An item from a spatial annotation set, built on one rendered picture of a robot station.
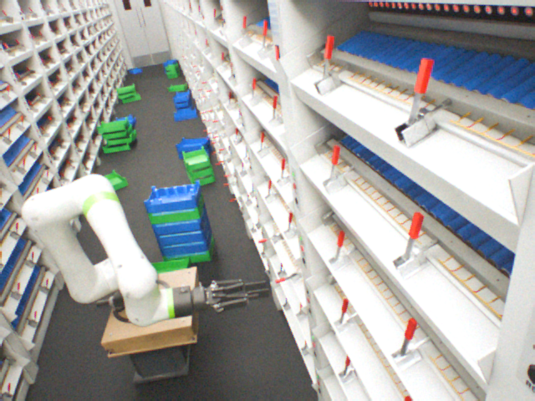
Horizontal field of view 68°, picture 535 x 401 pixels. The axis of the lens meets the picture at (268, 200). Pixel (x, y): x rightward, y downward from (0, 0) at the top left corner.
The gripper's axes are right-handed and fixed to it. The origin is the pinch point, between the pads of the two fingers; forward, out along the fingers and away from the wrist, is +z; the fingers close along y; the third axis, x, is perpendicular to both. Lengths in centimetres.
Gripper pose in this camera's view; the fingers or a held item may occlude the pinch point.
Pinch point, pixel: (257, 290)
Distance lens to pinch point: 130.5
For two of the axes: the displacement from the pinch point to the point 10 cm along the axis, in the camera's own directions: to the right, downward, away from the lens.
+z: 9.7, -1.0, 2.2
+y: -2.4, -4.5, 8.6
